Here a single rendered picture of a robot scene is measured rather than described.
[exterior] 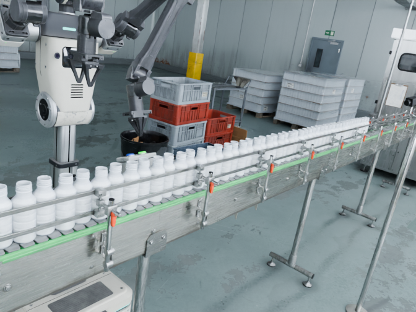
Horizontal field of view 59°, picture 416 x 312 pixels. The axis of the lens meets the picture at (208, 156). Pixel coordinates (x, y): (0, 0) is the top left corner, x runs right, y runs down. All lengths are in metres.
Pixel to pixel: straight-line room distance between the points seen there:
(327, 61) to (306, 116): 4.35
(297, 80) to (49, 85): 6.83
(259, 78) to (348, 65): 3.97
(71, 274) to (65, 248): 0.10
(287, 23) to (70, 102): 11.57
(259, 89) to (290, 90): 0.82
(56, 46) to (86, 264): 0.89
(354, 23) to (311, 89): 4.43
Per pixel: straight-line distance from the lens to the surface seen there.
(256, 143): 1.79
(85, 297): 2.09
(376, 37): 11.81
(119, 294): 2.11
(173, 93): 3.87
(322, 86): 7.91
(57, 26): 1.75
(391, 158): 5.98
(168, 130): 3.96
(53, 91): 1.70
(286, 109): 8.24
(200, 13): 11.67
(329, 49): 12.19
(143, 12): 1.70
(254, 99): 8.77
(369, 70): 11.78
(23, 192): 1.06
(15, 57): 10.97
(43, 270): 1.16
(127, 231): 1.28
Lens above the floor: 1.59
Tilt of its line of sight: 18 degrees down
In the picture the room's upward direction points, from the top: 9 degrees clockwise
